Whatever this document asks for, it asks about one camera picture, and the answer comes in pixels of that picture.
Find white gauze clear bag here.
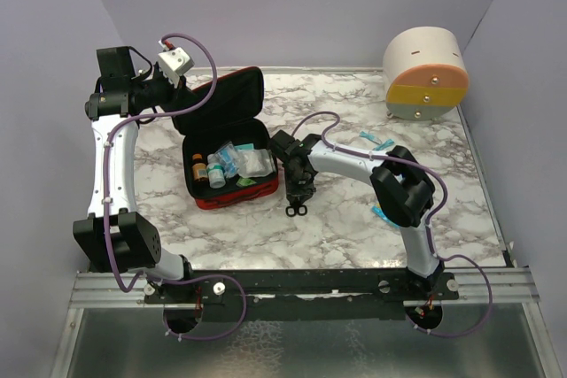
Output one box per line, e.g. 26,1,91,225
238,149,276,178

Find small teal clear pouch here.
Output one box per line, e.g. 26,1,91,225
235,143,255,150

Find black handled scissors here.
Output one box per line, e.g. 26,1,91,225
285,204,307,218

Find small green box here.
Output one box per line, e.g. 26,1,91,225
237,177,256,188

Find blue packets clear bag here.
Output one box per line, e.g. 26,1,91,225
215,142,240,179

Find red black medicine case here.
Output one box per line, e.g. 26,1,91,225
172,66,279,210

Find clear bottle green label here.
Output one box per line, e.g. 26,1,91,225
206,163,226,189

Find white bottle blue label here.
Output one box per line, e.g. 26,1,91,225
207,154,220,165

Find brown bottle orange cap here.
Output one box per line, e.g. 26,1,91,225
191,153,208,184

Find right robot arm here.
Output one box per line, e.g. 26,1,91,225
268,130,443,299

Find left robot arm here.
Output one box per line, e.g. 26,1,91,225
73,46,196,303

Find teal wrapped swab pieces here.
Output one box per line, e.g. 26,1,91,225
359,131,394,150

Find blue yellow plaster pack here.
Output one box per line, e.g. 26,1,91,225
371,204,399,228

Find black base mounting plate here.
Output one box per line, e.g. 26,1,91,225
144,268,459,323

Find round pastel drawer cabinet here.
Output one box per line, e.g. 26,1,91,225
383,27,470,121

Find aluminium frame rail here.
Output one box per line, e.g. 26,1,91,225
68,267,540,309

